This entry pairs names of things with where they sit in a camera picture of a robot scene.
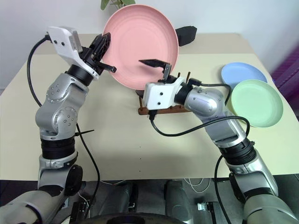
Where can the small metal bracket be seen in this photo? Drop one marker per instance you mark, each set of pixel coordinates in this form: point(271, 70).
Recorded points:
point(203, 206)

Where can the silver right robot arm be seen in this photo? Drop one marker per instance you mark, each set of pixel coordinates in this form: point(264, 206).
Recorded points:
point(205, 102)

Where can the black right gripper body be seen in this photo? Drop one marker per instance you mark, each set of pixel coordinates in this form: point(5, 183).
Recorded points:
point(166, 72)

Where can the green plant leaves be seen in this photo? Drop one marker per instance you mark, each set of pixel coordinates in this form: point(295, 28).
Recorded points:
point(116, 3)

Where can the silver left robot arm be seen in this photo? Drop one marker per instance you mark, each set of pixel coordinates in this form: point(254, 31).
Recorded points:
point(58, 93)

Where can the black left gripper slim finger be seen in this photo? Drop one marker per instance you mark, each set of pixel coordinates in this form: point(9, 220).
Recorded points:
point(108, 67)

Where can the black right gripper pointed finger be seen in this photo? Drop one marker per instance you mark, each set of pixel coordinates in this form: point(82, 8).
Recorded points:
point(151, 62)

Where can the purple object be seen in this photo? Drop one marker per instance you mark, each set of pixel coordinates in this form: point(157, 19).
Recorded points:
point(288, 70)

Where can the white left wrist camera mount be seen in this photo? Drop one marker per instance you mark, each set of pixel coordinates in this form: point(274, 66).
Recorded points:
point(63, 44)

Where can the pink plate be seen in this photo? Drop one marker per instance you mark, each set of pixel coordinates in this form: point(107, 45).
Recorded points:
point(140, 44)

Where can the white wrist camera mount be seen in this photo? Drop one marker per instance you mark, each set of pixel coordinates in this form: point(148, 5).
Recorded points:
point(63, 44)
point(158, 95)

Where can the wooden dish rack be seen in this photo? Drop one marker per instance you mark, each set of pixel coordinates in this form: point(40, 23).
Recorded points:
point(163, 111)

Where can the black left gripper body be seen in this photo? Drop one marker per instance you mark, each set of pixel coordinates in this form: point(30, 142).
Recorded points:
point(90, 54)

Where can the small black box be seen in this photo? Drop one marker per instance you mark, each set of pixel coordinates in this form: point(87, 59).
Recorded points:
point(78, 210)

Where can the blue plate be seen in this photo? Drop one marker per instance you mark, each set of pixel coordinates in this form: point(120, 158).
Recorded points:
point(243, 73)

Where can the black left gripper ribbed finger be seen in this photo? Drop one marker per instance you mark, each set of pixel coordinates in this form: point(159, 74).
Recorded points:
point(104, 44)

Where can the dark grey rounded shape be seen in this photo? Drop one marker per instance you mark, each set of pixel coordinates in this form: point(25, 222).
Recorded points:
point(177, 198)
point(121, 198)

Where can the green plate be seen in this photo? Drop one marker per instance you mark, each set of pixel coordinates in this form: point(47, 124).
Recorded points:
point(257, 105)

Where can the black round disc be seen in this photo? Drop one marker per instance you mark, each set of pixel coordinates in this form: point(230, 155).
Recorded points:
point(133, 218)

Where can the black angular object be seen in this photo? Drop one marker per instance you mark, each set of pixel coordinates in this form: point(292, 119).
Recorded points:
point(187, 35)

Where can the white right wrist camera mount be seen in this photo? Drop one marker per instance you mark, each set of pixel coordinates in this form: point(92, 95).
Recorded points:
point(158, 95)

